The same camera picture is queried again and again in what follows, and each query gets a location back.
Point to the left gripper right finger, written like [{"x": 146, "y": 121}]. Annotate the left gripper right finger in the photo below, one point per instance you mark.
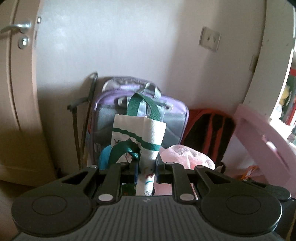
[{"x": 175, "y": 175}]

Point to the white green tote bag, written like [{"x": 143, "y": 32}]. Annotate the white green tote bag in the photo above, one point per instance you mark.
[{"x": 139, "y": 134}]

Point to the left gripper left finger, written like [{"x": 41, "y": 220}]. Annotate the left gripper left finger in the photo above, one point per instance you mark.
[{"x": 120, "y": 180}]

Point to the teal plastic trash bin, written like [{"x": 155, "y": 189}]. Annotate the teal plastic trash bin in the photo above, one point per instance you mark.
[{"x": 103, "y": 162}]

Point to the black orange backpack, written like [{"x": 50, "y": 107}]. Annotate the black orange backpack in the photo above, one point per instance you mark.
[{"x": 209, "y": 131}]

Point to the pink plastic bag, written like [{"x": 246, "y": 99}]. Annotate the pink plastic bag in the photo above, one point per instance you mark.
[{"x": 180, "y": 154}]

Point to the silver door handle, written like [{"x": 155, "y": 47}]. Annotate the silver door handle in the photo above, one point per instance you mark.
[{"x": 23, "y": 27}]

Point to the wall power socket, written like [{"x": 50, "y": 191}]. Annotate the wall power socket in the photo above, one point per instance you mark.
[{"x": 209, "y": 39}]

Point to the beige wooden door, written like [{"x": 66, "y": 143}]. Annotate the beige wooden door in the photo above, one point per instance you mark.
[{"x": 25, "y": 157}]

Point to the black folded trolley handle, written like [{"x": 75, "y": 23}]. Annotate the black folded trolley handle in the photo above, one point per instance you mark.
[{"x": 80, "y": 142}]

